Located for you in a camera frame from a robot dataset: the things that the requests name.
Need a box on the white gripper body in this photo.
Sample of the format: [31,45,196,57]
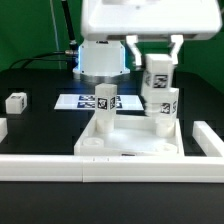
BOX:
[81,0,222,41]

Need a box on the white thin pole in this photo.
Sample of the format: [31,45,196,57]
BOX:
[49,0,63,70]

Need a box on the black cable bundle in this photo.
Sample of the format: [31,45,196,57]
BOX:
[8,0,80,70]

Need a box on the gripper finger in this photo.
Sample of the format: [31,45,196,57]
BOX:
[126,35,143,69]
[170,35,184,65]

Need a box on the white sheet with AprilTags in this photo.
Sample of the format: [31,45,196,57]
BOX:
[54,94,143,111]

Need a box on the white square table top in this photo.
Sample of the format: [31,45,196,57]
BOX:
[74,115,184,157]

